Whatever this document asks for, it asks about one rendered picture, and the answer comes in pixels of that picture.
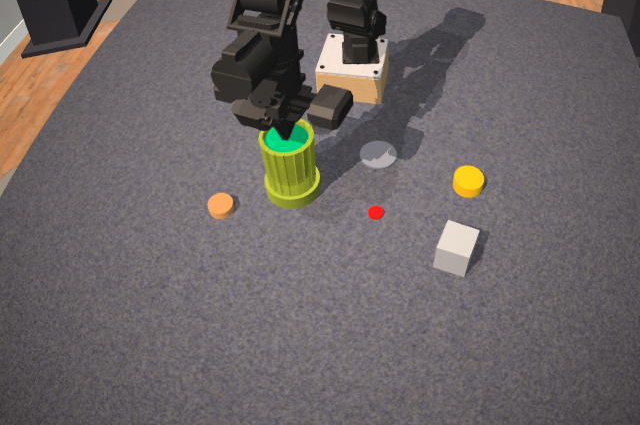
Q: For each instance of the olive-green ribbed jar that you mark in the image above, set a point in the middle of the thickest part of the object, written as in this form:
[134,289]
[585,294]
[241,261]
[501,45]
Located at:
[294,179]

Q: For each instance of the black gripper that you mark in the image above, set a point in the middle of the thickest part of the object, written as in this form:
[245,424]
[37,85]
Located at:
[328,108]

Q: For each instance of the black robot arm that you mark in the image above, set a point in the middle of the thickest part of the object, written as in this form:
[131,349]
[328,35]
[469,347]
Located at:
[240,72]

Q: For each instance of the light grey flat disc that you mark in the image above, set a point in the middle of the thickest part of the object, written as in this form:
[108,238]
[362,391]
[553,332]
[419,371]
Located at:
[378,155]

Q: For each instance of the yellow short cylinder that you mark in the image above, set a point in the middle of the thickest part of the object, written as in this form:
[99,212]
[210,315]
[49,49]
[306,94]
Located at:
[468,181]

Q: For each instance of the orange disc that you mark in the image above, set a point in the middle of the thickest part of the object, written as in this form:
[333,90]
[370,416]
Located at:
[220,206]

